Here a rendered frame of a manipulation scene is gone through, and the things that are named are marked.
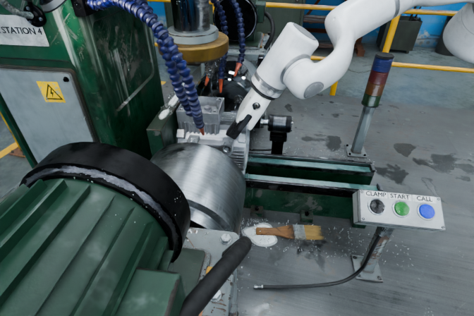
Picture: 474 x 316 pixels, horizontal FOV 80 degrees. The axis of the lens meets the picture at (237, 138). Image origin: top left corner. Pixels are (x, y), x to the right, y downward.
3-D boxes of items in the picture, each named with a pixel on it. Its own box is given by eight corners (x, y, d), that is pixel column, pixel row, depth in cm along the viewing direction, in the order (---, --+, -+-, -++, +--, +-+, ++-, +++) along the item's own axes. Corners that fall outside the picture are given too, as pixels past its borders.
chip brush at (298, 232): (256, 238, 85) (256, 237, 84) (255, 225, 89) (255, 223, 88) (324, 240, 84) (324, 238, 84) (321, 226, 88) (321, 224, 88)
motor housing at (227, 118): (180, 180, 88) (172, 130, 77) (195, 144, 103) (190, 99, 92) (243, 187, 86) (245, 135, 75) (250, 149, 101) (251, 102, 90)
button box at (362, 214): (353, 223, 64) (360, 221, 59) (351, 193, 67) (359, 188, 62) (432, 233, 62) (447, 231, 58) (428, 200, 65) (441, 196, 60)
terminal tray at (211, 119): (178, 132, 83) (175, 111, 78) (188, 114, 91) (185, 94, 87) (219, 135, 81) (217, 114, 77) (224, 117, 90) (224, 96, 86)
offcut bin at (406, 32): (406, 47, 496) (424, -4, 449) (412, 56, 459) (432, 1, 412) (374, 45, 507) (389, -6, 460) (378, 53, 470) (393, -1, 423)
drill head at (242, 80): (190, 140, 107) (183, 78, 92) (212, 93, 140) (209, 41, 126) (255, 146, 104) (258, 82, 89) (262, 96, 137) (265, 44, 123)
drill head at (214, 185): (93, 343, 53) (39, 271, 38) (162, 199, 82) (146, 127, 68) (224, 366, 50) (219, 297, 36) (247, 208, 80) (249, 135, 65)
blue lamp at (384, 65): (373, 72, 97) (377, 59, 94) (369, 65, 102) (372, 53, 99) (391, 73, 96) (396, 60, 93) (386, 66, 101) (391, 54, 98)
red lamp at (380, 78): (369, 84, 99) (373, 72, 97) (366, 77, 104) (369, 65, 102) (388, 85, 99) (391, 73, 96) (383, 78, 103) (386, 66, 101)
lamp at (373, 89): (367, 96, 102) (369, 84, 99) (362, 89, 107) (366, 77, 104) (384, 96, 101) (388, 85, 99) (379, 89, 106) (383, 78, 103)
